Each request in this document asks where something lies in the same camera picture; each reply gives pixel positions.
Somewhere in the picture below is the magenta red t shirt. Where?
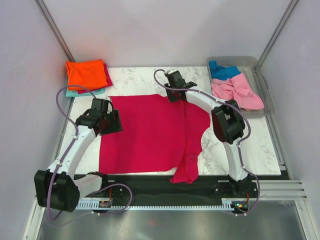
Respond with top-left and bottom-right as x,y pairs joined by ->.
98,94 -> 211,184

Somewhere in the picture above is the light pink t shirt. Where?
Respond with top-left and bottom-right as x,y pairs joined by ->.
211,73 -> 265,111

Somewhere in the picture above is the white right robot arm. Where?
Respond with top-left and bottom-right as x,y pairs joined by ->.
163,70 -> 259,198

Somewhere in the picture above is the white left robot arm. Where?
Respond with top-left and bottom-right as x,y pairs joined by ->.
34,98 -> 123,212

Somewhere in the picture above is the folded magenta t shirt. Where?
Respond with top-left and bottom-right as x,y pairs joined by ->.
77,63 -> 113,95

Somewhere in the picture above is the folded teal t shirt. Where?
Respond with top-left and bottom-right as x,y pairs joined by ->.
65,88 -> 106,98

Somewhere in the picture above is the folded orange t shirt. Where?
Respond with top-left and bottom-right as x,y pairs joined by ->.
65,59 -> 107,91

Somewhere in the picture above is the blue t shirt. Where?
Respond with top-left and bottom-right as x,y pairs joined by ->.
208,60 -> 241,81

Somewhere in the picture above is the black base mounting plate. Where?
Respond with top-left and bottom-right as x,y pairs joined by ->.
88,175 -> 259,207

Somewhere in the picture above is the grey plastic bin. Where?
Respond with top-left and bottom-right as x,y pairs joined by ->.
206,56 -> 275,118

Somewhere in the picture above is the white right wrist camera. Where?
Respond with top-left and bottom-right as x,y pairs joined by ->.
163,69 -> 176,76

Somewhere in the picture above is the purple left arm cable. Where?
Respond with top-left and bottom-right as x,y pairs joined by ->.
46,84 -> 134,227

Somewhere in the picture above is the left aluminium corner post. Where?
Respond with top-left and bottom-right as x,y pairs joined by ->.
34,0 -> 75,62

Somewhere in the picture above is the aluminium corner post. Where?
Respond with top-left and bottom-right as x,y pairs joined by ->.
258,0 -> 300,67
34,0 -> 75,62

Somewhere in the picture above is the white slotted cable duct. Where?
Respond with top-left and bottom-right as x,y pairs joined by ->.
75,198 -> 249,211

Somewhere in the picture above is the right aluminium corner post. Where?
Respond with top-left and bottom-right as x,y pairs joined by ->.
258,0 -> 300,67

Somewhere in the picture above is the aluminium frame rail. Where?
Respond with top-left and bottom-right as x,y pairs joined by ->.
34,179 -> 309,200

